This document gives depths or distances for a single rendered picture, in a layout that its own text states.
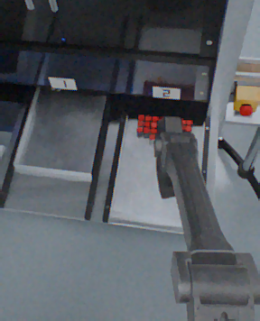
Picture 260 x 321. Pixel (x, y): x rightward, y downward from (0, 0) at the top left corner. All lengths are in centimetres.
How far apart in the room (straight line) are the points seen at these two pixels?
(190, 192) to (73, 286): 159
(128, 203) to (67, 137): 32
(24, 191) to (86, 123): 31
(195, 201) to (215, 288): 17
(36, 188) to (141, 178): 34
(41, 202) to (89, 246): 88
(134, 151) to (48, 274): 102
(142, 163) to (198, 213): 78
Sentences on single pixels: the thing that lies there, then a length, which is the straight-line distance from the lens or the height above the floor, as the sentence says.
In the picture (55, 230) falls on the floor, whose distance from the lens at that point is 237.
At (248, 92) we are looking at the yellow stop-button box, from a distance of 145.
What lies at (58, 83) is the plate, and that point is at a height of 102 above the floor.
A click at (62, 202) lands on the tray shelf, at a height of 88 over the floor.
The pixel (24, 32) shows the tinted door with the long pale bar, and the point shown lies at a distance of 133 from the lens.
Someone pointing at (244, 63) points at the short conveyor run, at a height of 93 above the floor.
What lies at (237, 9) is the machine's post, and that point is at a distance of 113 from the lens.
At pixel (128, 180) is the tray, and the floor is 88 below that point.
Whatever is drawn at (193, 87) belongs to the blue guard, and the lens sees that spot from 140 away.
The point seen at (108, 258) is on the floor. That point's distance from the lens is 229.
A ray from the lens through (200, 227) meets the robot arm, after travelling 68.
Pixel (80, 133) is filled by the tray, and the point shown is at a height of 88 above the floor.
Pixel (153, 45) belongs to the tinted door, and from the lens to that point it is 126.
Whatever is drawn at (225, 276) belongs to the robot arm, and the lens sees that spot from 62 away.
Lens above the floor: 223
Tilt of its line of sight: 60 degrees down
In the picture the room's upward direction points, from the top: 10 degrees counter-clockwise
